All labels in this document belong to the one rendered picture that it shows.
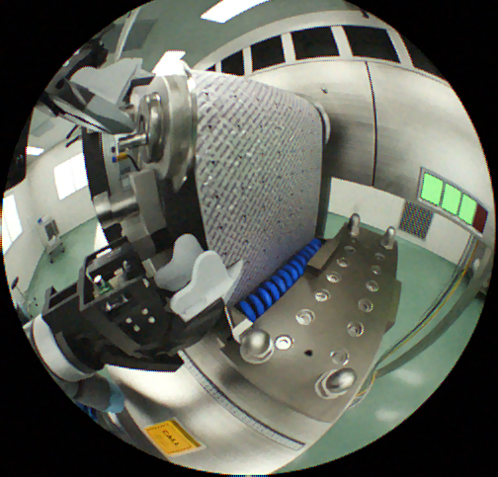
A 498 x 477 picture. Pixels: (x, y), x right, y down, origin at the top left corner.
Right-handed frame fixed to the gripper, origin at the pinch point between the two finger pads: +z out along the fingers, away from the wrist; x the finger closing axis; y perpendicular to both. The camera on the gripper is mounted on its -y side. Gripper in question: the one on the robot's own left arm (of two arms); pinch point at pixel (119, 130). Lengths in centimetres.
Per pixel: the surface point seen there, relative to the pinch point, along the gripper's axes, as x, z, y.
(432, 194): -28.1, 32.8, 17.6
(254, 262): -4.1, 19.0, -6.4
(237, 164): -4.1, 10.3, 1.8
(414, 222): -86, 262, 105
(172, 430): -12.3, 8.4, -35.6
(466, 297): -75, 64, 7
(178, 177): -1.4, 7.0, -1.4
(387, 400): -102, 109, -72
